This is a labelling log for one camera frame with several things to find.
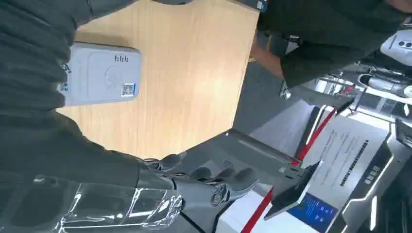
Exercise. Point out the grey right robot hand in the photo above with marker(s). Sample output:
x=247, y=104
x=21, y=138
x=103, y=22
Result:
x=80, y=167

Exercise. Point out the grey card reader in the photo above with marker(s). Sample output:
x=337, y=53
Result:
x=103, y=77

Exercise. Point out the white red-edged panel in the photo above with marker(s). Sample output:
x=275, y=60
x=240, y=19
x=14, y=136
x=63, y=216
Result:
x=244, y=212
x=283, y=128

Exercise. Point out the grey slanted kiosk panel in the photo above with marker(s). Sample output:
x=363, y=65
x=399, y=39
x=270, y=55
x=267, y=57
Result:
x=257, y=149

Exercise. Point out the black slanted panel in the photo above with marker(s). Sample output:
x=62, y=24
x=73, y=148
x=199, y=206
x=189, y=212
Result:
x=293, y=193

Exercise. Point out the grey laptop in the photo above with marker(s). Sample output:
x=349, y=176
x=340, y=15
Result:
x=248, y=4

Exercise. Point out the blue screen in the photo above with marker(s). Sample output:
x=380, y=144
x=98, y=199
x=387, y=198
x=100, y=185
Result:
x=314, y=212

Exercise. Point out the silver stanchion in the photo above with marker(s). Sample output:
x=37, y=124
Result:
x=328, y=86

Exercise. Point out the white printed sign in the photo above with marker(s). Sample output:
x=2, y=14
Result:
x=347, y=151

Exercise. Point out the person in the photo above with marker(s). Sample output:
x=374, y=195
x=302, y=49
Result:
x=322, y=29

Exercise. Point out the white device with lenses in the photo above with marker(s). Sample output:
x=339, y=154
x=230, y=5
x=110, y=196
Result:
x=397, y=48

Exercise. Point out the black silver-trimmed kiosk frame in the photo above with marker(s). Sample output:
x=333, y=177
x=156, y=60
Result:
x=370, y=189

